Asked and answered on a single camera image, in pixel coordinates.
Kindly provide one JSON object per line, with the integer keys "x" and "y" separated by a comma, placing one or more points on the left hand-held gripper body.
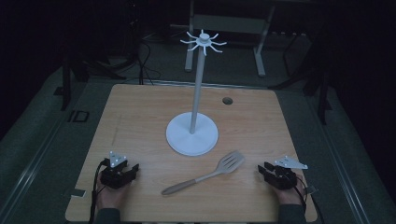
{"x": 114, "y": 176}

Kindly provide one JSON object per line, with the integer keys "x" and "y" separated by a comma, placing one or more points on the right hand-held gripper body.
{"x": 285, "y": 177}

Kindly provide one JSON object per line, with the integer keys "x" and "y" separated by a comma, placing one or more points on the person's right hand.
{"x": 289, "y": 196}

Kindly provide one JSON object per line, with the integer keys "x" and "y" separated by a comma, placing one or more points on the person's left hand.
{"x": 109, "y": 196}

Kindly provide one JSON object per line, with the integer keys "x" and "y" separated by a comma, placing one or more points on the beige slotted spatula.
{"x": 229, "y": 162}

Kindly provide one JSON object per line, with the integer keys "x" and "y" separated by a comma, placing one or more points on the white utensil hook stand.
{"x": 192, "y": 137}

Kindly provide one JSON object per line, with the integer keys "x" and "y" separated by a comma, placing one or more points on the black metal stand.
{"x": 322, "y": 93}
{"x": 66, "y": 84}

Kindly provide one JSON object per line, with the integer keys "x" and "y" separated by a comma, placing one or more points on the metal floor rail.
{"x": 28, "y": 174}

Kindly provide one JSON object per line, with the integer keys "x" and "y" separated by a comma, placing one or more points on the white metal desk frame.
{"x": 230, "y": 24}

